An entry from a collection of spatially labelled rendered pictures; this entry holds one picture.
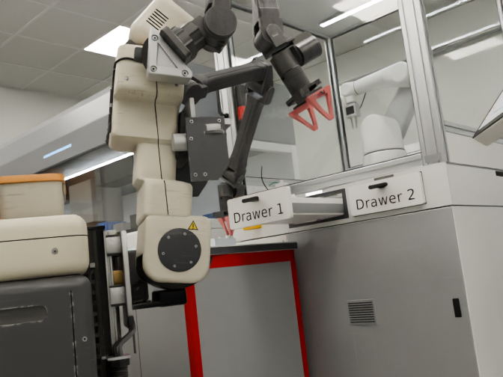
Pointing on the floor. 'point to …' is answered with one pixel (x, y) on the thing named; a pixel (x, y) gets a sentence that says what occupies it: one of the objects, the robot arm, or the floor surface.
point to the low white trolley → (227, 320)
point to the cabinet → (403, 294)
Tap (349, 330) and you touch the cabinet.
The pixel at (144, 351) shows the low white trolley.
